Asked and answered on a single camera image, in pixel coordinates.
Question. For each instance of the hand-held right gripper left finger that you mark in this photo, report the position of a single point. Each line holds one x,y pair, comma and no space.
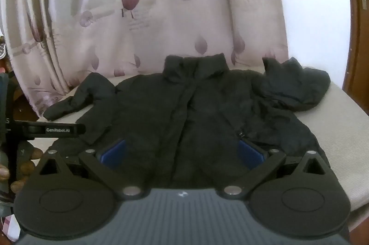
113,155

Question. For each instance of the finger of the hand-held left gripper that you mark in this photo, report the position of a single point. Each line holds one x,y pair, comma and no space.
54,130

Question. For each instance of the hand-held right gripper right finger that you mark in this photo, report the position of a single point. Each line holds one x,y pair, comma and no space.
250,155

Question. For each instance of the black jacket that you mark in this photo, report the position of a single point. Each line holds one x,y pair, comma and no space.
187,115

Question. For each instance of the person's left hand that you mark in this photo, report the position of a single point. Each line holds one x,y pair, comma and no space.
27,167

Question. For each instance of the floral patterned bedsheet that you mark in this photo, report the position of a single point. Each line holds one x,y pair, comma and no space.
129,8

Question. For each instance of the wooden door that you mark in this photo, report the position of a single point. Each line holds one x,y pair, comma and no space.
359,31

